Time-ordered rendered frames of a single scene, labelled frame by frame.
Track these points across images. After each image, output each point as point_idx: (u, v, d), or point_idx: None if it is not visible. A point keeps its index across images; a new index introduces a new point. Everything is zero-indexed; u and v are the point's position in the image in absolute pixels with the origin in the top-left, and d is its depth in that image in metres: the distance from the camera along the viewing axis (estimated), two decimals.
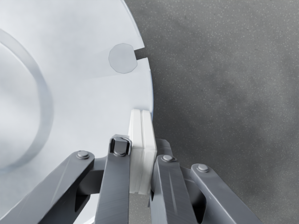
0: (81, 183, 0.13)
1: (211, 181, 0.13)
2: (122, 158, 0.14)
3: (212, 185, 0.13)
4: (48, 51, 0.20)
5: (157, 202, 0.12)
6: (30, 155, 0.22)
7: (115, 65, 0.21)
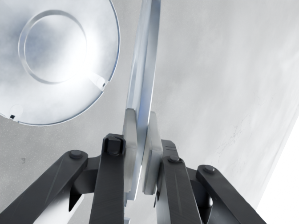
0: (74, 182, 0.13)
1: (217, 182, 0.13)
2: (116, 157, 0.14)
3: (218, 186, 0.13)
4: None
5: (162, 202, 0.12)
6: None
7: None
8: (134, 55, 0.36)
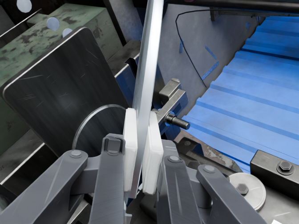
0: (74, 182, 0.13)
1: (217, 182, 0.13)
2: (116, 157, 0.14)
3: (218, 186, 0.13)
4: None
5: (163, 202, 0.12)
6: None
7: None
8: (141, 49, 0.36)
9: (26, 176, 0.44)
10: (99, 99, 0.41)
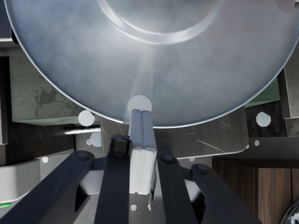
0: (81, 183, 0.13)
1: (211, 181, 0.13)
2: (122, 158, 0.14)
3: (212, 185, 0.13)
4: None
5: (157, 202, 0.12)
6: (183, 36, 0.25)
7: (279, 3, 0.27)
8: None
9: None
10: None
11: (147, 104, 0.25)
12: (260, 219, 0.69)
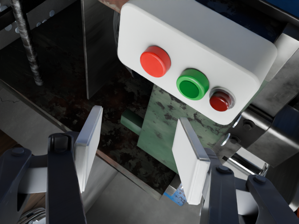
0: (16, 182, 0.13)
1: (267, 192, 0.13)
2: (65, 155, 0.13)
3: (266, 196, 0.13)
4: None
5: (205, 209, 0.12)
6: None
7: None
8: None
9: None
10: None
11: None
12: None
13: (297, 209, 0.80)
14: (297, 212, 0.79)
